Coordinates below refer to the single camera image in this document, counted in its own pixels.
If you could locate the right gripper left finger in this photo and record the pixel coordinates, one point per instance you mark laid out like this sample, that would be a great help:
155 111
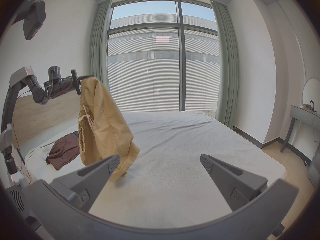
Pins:
85 184

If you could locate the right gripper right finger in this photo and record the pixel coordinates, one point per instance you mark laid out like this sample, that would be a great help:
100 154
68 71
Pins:
232 184

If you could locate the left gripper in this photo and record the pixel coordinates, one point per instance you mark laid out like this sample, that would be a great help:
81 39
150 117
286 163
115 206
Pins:
65 85

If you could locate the tan shorts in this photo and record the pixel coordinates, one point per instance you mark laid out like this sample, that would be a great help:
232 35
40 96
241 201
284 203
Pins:
105 124

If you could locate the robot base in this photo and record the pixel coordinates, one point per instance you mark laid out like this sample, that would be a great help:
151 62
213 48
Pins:
15 199

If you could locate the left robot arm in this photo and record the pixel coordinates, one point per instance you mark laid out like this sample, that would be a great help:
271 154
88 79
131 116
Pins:
37 94

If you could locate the brown garment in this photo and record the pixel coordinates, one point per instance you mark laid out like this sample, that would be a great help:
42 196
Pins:
62 151

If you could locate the grey-green curtain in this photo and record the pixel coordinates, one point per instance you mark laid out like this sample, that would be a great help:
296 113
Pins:
226 71
100 46

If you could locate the bed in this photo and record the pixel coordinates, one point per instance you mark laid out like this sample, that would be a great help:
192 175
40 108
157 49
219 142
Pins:
187 146

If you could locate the window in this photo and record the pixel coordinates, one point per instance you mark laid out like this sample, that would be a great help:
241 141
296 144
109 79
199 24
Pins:
150 84

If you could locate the grey dressing table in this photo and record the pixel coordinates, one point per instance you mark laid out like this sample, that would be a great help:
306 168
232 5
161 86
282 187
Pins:
303 115

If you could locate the round mirror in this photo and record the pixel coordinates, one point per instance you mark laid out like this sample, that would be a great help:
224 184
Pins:
311 91

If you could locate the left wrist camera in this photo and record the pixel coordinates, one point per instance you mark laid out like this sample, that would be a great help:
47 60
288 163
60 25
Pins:
55 72

